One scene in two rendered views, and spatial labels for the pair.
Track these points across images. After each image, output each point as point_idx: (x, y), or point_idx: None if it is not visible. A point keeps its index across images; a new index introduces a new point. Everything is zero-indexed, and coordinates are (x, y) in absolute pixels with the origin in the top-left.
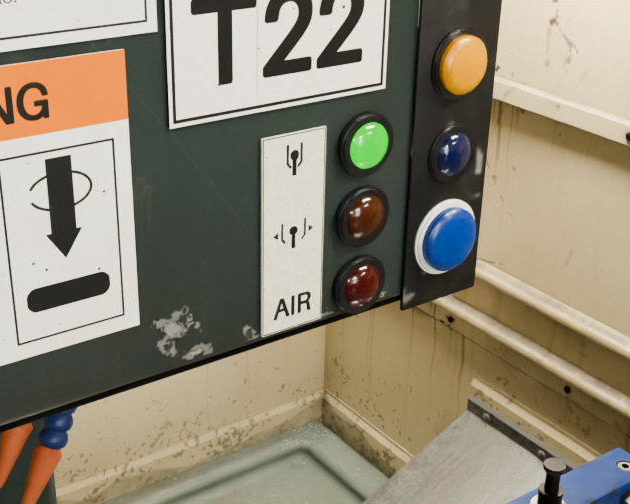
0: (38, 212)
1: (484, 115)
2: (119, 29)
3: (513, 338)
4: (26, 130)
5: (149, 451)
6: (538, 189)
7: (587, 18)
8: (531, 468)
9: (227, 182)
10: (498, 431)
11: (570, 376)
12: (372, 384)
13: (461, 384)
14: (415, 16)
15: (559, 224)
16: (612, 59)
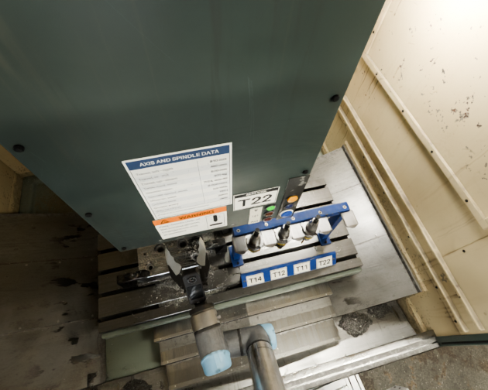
0: (211, 219)
1: (297, 201)
2: (225, 204)
3: (357, 138)
4: (210, 213)
5: None
6: (377, 107)
7: (408, 71)
8: (348, 168)
9: (243, 213)
10: (345, 155)
11: (365, 155)
12: None
13: (342, 140)
14: (283, 194)
15: (378, 119)
16: (409, 87)
